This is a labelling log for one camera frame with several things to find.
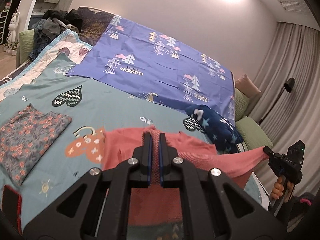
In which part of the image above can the red phone case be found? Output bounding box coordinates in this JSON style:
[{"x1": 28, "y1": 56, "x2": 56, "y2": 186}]
[{"x1": 2, "y1": 185, "x2": 22, "y2": 234}]

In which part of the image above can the green cushion at left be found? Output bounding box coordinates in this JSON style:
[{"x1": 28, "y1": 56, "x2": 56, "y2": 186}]
[{"x1": 19, "y1": 29, "x2": 34, "y2": 63}]

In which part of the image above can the dark clothes pile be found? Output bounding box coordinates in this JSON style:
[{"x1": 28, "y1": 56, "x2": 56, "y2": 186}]
[{"x1": 29, "y1": 9, "x2": 83, "y2": 61}]

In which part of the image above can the near green pillow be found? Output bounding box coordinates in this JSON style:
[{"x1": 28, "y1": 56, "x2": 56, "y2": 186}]
[{"x1": 235, "y1": 116, "x2": 273, "y2": 150}]

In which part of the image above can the dark brown headboard blanket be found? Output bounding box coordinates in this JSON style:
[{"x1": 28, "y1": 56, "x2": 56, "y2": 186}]
[{"x1": 78, "y1": 7, "x2": 115, "y2": 46}]

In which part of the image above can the black floor lamp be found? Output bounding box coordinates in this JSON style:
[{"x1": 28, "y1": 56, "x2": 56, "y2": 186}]
[{"x1": 258, "y1": 77, "x2": 295, "y2": 125}]

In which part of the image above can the grey pleated curtain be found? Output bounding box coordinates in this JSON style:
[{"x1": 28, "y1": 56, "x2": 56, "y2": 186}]
[{"x1": 249, "y1": 22, "x2": 319, "y2": 194}]

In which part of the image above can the coral pink knit sweater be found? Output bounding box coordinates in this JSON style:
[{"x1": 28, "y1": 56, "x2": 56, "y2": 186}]
[{"x1": 103, "y1": 126, "x2": 267, "y2": 226}]

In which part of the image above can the white rabbit figurine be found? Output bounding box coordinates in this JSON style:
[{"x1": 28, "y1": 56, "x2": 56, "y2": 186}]
[{"x1": 7, "y1": 12, "x2": 20, "y2": 47}]

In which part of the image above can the green pillow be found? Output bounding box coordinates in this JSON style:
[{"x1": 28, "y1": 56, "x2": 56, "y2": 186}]
[
  {"x1": 235, "y1": 116, "x2": 273, "y2": 150},
  {"x1": 234, "y1": 88, "x2": 249, "y2": 121}
]

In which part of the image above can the purple tree print sheet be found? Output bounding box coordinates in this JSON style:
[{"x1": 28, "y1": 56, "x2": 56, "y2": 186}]
[{"x1": 68, "y1": 15, "x2": 235, "y2": 122}]

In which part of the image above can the navy star fleece garment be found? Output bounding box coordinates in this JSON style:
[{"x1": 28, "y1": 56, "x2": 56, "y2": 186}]
[{"x1": 185, "y1": 105, "x2": 244, "y2": 153}]

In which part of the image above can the white shelf rack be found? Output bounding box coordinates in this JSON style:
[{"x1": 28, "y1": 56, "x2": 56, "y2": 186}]
[{"x1": 0, "y1": 10, "x2": 8, "y2": 44}]

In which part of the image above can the teal patterned bed quilt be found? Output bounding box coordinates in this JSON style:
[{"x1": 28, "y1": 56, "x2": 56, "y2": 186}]
[{"x1": 1, "y1": 32, "x2": 210, "y2": 226}]

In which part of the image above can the beige pink pillow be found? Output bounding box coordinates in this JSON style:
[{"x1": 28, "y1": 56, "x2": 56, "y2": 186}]
[{"x1": 235, "y1": 74, "x2": 261, "y2": 98}]

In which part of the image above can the folded floral grey garment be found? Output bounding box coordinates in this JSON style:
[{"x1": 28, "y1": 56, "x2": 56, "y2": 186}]
[{"x1": 1, "y1": 104, "x2": 72, "y2": 186}]

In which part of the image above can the far green pillow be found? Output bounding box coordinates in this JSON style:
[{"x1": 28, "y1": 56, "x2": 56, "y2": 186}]
[{"x1": 234, "y1": 88, "x2": 249, "y2": 121}]

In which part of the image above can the person's right hand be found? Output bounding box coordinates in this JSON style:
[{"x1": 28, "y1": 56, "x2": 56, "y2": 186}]
[{"x1": 270, "y1": 177, "x2": 295, "y2": 203}]

